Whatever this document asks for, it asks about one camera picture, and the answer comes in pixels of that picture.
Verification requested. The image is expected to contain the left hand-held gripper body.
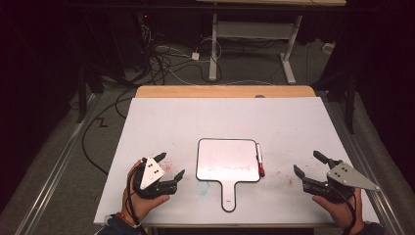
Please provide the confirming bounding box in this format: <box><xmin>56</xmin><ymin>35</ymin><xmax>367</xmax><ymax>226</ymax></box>
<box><xmin>131</xmin><ymin>157</ymin><xmax>179</xmax><ymax>201</ymax></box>

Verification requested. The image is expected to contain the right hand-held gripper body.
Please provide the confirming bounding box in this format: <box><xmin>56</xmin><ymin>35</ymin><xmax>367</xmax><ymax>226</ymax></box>
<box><xmin>301</xmin><ymin>159</ymin><xmax>382</xmax><ymax>204</ymax></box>

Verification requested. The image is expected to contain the white marker with red cap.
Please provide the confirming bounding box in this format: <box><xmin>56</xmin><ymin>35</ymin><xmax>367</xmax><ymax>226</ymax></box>
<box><xmin>255</xmin><ymin>142</ymin><xmax>266</xmax><ymax>178</ymax></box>

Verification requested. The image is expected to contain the white paddle whiteboard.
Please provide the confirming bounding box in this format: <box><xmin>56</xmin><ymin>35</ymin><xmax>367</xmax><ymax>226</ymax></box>
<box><xmin>195</xmin><ymin>137</ymin><xmax>261</xmax><ymax>213</ymax></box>

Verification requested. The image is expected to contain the person's left hand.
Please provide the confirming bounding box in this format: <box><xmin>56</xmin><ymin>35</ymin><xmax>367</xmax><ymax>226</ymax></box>
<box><xmin>120</xmin><ymin>160</ymin><xmax>171</xmax><ymax>226</ymax></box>

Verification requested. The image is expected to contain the person's right hand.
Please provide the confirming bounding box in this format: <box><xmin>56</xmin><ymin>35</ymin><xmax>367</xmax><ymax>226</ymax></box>
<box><xmin>311</xmin><ymin>187</ymin><xmax>365</xmax><ymax>235</ymax></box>

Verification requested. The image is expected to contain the large white cover sheet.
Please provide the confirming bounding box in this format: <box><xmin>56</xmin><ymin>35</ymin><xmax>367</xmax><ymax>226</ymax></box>
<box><xmin>93</xmin><ymin>97</ymin><xmax>381</xmax><ymax>227</ymax></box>

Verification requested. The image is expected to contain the red wristband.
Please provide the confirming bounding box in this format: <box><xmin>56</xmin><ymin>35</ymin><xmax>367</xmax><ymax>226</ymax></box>
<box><xmin>115</xmin><ymin>211</ymin><xmax>140</xmax><ymax>229</ymax></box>

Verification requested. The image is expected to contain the wooden table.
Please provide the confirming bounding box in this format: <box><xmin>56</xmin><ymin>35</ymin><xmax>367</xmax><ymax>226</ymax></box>
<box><xmin>134</xmin><ymin>85</ymin><xmax>317</xmax><ymax>99</ymax></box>

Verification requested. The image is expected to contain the white floor box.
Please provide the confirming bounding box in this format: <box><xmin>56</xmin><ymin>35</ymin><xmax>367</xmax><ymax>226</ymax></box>
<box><xmin>321</xmin><ymin>42</ymin><xmax>337</xmax><ymax>55</ymax></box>

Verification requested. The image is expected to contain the metal floor rail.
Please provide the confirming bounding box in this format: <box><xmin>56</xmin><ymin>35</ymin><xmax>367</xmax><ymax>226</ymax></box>
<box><xmin>14</xmin><ymin>92</ymin><xmax>102</xmax><ymax>235</ymax></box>
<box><xmin>321</xmin><ymin>94</ymin><xmax>407</xmax><ymax>235</ymax></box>

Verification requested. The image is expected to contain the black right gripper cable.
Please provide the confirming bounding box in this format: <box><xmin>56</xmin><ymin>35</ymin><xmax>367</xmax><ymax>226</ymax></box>
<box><xmin>336</xmin><ymin>187</ymin><xmax>358</xmax><ymax>235</ymax></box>

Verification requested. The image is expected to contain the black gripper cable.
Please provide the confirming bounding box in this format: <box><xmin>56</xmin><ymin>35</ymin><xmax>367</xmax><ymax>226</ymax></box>
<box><xmin>336</xmin><ymin>187</ymin><xmax>358</xmax><ymax>235</ymax></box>
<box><xmin>125</xmin><ymin>164</ymin><xmax>146</xmax><ymax>235</ymax></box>

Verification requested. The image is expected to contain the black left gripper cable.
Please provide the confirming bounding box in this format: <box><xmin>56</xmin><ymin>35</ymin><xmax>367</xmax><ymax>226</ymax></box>
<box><xmin>125</xmin><ymin>164</ymin><xmax>146</xmax><ymax>235</ymax></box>

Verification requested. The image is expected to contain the long black floor cable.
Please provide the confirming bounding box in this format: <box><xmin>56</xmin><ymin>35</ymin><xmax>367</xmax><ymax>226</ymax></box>
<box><xmin>80</xmin><ymin>86</ymin><xmax>138</xmax><ymax>175</ymax></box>

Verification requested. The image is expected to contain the tangle of black cables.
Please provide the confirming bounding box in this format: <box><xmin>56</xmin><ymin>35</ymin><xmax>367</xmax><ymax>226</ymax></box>
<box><xmin>123</xmin><ymin>13</ymin><xmax>226</xmax><ymax>89</ymax></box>

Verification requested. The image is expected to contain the white desk frame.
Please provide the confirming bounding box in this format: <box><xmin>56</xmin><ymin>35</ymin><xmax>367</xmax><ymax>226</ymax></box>
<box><xmin>195</xmin><ymin>0</ymin><xmax>347</xmax><ymax>85</ymax></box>

